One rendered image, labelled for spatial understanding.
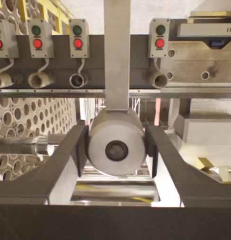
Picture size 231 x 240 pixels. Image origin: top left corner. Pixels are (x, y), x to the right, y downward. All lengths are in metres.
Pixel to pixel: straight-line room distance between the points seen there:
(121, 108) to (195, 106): 1.00
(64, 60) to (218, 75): 0.77
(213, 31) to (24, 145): 1.25
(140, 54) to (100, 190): 0.69
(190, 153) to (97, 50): 0.80
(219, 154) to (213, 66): 0.54
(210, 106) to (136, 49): 0.56
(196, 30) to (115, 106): 0.78
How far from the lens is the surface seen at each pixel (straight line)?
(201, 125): 1.02
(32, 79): 0.84
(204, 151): 1.19
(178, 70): 0.97
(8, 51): 0.94
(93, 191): 0.94
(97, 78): 0.92
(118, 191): 0.93
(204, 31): 0.92
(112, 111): 0.15
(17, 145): 1.37
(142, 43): 0.90
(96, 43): 0.90
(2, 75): 0.89
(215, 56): 1.04
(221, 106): 1.20
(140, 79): 0.92
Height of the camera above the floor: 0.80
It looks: 18 degrees up
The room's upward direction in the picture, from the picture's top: 180 degrees clockwise
